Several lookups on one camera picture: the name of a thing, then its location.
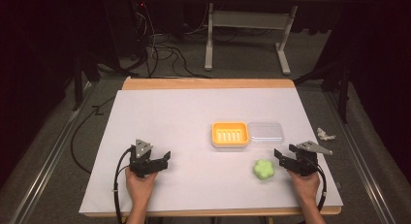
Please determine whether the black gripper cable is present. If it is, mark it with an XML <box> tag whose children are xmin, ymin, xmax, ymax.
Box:
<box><xmin>310</xmin><ymin>159</ymin><xmax>328</xmax><ymax>212</ymax></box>
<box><xmin>111</xmin><ymin>146</ymin><xmax>134</xmax><ymax>224</ymax></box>

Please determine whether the white metal desk frame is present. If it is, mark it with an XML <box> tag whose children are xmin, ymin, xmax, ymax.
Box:
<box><xmin>204</xmin><ymin>2</ymin><xmax>299</xmax><ymax>77</ymax></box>

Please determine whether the black stand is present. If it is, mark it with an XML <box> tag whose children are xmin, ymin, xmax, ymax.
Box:
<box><xmin>71</xmin><ymin>52</ymin><xmax>102</xmax><ymax>112</ymax></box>
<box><xmin>293</xmin><ymin>60</ymin><xmax>352</xmax><ymax>124</ymax></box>

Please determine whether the crumpled white paper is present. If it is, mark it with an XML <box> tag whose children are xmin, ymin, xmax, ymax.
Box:
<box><xmin>316</xmin><ymin>127</ymin><xmax>337</xmax><ymax>142</ymax></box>

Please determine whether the wooden table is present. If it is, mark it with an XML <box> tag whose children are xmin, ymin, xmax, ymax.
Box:
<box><xmin>82</xmin><ymin>77</ymin><xmax>342</xmax><ymax>218</ymax></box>

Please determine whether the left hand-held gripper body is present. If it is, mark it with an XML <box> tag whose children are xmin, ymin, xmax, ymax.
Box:
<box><xmin>128</xmin><ymin>139</ymin><xmax>155</xmax><ymax>179</ymax></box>

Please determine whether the black floor cable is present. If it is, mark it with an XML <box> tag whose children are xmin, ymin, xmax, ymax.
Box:
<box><xmin>70</xmin><ymin>96</ymin><xmax>116</xmax><ymax>176</ymax></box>

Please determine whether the metal floor rail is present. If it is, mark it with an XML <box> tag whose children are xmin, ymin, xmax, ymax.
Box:
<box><xmin>9</xmin><ymin>81</ymin><xmax>98</xmax><ymax>224</ymax></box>
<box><xmin>323</xmin><ymin>87</ymin><xmax>401</xmax><ymax>224</ymax></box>

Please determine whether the person's left hand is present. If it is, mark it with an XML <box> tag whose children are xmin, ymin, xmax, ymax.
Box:
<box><xmin>124</xmin><ymin>167</ymin><xmax>159</xmax><ymax>207</ymax></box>

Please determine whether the green flower-shaped soap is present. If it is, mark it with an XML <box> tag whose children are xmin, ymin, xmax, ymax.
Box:
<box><xmin>252</xmin><ymin>158</ymin><xmax>275</xmax><ymax>180</ymax></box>

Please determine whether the orange soap dish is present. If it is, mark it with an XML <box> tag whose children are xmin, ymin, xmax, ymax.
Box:
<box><xmin>210</xmin><ymin>121</ymin><xmax>251</xmax><ymax>148</ymax></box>

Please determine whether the tangle of floor cables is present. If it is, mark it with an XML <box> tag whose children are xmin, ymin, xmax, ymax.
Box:
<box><xmin>129</xmin><ymin>0</ymin><xmax>211</xmax><ymax>80</ymax></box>

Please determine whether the white table mat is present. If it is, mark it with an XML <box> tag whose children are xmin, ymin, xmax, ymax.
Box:
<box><xmin>79</xmin><ymin>86</ymin><xmax>344</xmax><ymax>214</ymax></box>

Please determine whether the person's right hand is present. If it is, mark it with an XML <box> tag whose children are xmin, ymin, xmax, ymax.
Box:
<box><xmin>287</xmin><ymin>170</ymin><xmax>322</xmax><ymax>207</ymax></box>

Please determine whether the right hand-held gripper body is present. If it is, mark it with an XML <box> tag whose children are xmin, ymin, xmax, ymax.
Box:
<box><xmin>288</xmin><ymin>140</ymin><xmax>333</xmax><ymax>177</ymax></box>

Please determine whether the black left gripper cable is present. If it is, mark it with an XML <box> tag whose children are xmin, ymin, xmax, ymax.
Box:
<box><xmin>111</xmin><ymin>146</ymin><xmax>134</xmax><ymax>224</ymax></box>

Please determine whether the clear plastic lid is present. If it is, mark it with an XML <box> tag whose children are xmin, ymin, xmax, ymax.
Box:
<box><xmin>247</xmin><ymin>121</ymin><xmax>285</xmax><ymax>148</ymax></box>

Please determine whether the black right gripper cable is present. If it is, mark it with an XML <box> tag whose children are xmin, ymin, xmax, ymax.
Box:
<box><xmin>310</xmin><ymin>159</ymin><xmax>328</xmax><ymax>212</ymax></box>

